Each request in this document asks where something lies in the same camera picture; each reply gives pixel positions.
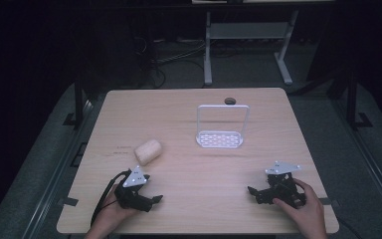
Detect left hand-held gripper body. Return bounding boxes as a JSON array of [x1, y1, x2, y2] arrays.
[[113, 165, 154, 213]]

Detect person's left hand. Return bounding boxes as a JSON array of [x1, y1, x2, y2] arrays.
[[92, 183, 139, 233]]

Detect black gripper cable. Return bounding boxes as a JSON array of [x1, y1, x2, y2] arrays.
[[90, 169, 132, 229]]

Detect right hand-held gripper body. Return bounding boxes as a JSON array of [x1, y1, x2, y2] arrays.
[[256, 160, 308, 210]]

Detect black metal stand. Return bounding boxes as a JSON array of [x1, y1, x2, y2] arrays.
[[343, 66, 374, 131], [62, 63, 95, 131]]

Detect floor cables bundle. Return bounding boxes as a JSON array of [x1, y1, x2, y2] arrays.
[[132, 35, 207, 90]]

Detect white metal rack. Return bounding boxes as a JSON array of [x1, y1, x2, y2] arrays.
[[195, 104, 251, 149]]

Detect grey table edge bracket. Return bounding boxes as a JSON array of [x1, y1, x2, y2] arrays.
[[59, 196, 80, 207], [319, 197, 340, 207]]

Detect aluminium floor rail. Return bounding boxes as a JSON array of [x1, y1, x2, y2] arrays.
[[20, 98, 96, 239], [330, 98, 382, 230]]

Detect white desk frame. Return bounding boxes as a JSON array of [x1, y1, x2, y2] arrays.
[[203, 9, 300, 87]]

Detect person's right hand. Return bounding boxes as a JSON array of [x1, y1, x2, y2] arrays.
[[272, 178, 325, 234]]

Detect beige cylindrical roll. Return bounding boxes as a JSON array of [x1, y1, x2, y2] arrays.
[[133, 138, 163, 166]]

